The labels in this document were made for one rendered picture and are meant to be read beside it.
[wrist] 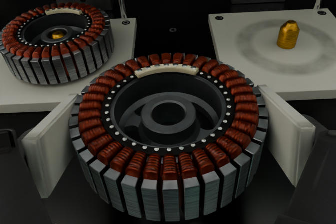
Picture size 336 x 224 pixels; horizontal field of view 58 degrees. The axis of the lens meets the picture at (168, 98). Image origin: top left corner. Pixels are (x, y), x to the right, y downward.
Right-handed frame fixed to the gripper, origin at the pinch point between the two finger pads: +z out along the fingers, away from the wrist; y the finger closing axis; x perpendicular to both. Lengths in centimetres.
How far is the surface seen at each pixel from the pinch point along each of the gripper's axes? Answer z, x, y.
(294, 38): 14.9, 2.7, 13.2
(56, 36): 14.8, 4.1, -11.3
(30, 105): 9.9, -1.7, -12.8
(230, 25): 20.4, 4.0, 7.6
